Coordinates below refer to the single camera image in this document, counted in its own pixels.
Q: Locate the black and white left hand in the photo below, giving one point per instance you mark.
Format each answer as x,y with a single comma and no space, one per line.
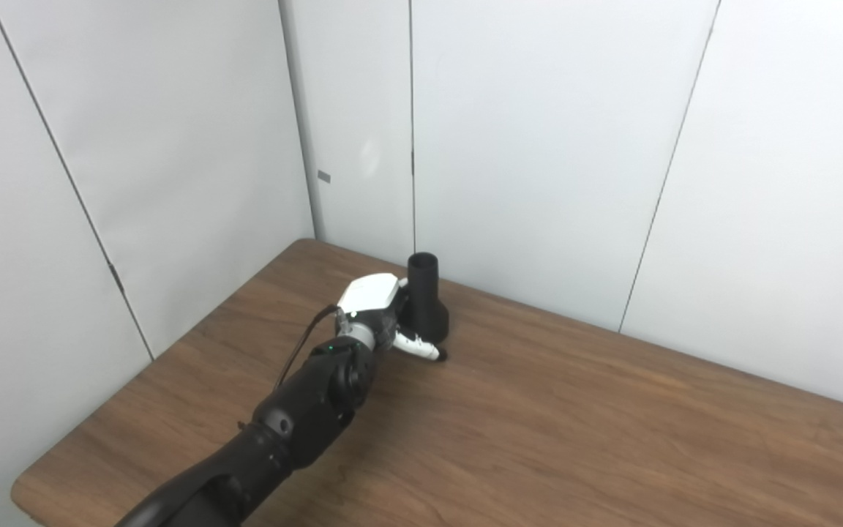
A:
370,294

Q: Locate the black funnel-shaped nozzle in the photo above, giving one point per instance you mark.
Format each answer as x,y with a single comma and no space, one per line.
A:
425,307

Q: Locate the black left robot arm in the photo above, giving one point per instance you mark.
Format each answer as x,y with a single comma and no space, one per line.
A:
297,417

